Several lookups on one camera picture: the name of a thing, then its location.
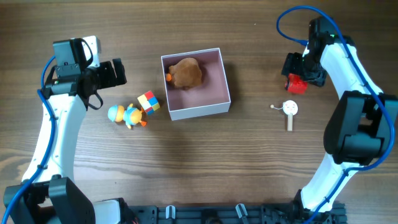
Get red toy car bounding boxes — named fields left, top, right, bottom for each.
left=285, top=73, right=308, bottom=95

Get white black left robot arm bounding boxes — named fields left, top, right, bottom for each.
left=2, top=35, right=132, bottom=223

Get white wooden rattle drum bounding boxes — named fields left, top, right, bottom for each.
left=270, top=100, right=298, bottom=132

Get orange blue duck toy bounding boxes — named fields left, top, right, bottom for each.
left=108, top=103, right=147, bottom=129

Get colourful puzzle cube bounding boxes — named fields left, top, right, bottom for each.
left=137, top=91, right=160, bottom=115

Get white box pink interior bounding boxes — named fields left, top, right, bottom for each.
left=161, top=48, right=231, bottom=121

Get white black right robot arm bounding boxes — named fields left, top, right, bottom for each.
left=281, top=16, right=397, bottom=223

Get brown plush bear toy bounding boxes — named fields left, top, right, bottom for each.
left=165, top=57, right=202, bottom=90

